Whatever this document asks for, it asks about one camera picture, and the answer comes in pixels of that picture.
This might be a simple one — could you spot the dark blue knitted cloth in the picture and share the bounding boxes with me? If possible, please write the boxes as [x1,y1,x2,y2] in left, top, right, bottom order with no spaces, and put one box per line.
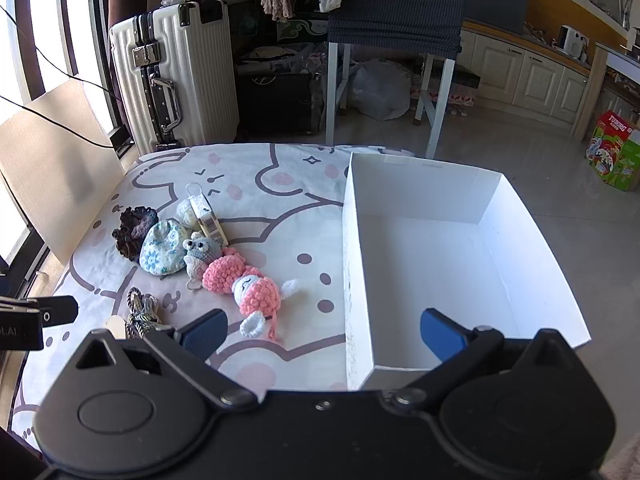
[327,0,472,61]

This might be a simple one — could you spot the small beige carton keychain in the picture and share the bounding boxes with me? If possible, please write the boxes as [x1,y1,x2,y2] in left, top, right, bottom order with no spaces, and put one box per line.
[186,182,228,247]

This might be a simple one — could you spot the pink crochet bunny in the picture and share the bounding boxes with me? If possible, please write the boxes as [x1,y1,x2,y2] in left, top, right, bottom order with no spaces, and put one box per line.
[202,247,303,343]

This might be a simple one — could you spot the dark low bench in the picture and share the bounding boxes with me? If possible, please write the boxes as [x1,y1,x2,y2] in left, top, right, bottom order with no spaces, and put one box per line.
[425,67,481,92]

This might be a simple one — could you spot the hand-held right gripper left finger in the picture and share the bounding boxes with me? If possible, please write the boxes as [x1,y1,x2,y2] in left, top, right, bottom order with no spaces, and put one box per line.
[72,308,261,409]

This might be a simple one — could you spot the black cable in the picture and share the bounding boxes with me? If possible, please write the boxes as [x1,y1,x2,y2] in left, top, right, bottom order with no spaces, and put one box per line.
[0,94,117,149]
[0,7,118,107]

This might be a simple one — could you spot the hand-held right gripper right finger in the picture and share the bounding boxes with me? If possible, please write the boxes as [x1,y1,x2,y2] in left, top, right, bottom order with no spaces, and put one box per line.
[387,308,582,411]

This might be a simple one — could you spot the white countertop appliance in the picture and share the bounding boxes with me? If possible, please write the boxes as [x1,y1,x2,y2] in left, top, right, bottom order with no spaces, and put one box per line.
[555,25,589,57]

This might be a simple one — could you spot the printed cartoon blanket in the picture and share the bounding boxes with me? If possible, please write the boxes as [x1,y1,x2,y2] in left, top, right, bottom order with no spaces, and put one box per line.
[10,142,416,453]

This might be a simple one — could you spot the blue floral cloth pouch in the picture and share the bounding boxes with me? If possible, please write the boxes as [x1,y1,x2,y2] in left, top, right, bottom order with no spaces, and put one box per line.
[139,220,192,276]

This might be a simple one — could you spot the white ribbed suitcase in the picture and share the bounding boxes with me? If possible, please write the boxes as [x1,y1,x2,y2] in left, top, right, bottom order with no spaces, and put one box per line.
[109,0,241,155]

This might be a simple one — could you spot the white cardboard box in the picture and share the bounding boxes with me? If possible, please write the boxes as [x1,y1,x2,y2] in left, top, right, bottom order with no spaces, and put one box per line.
[341,152,593,392]

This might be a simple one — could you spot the colourful printed carton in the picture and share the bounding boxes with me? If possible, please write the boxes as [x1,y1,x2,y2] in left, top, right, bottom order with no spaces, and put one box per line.
[586,110,640,192]

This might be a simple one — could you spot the wooden desk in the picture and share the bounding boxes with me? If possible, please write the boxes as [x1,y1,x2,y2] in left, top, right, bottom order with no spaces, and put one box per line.
[572,42,640,142]

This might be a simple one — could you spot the white frame chair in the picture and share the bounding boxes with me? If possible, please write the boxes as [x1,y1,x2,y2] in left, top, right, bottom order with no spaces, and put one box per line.
[325,42,457,158]

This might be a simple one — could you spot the black fabric bag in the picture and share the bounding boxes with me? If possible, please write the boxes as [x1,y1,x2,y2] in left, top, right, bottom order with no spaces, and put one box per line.
[235,57,326,136]

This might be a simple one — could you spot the white yarn ball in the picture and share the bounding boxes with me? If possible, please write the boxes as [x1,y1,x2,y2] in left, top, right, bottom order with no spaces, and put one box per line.
[176,197,201,228]

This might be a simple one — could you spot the wooden tag rope keychain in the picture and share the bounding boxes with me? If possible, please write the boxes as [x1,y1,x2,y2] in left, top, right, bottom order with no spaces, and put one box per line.
[107,287,173,342]

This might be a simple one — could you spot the cream kitchen cabinets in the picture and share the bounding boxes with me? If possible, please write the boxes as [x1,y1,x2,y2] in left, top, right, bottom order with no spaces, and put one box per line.
[457,20,593,126]

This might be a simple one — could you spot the beige cardboard sheet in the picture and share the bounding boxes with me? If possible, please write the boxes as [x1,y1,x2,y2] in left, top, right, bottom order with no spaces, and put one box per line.
[0,80,126,266]

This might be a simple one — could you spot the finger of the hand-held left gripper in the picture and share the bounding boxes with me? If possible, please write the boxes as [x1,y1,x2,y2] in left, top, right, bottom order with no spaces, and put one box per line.
[37,296,80,326]

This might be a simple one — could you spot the translucent plastic bag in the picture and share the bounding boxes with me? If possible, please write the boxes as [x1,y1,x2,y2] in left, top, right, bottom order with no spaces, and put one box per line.
[347,58,413,121]

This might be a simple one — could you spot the dark purple scrunchie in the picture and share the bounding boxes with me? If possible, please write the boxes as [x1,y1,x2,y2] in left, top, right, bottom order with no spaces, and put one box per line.
[111,206,160,262]

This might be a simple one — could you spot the grey crochet toy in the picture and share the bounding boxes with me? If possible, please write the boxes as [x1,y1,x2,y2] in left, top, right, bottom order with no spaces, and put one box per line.
[182,232,223,291]

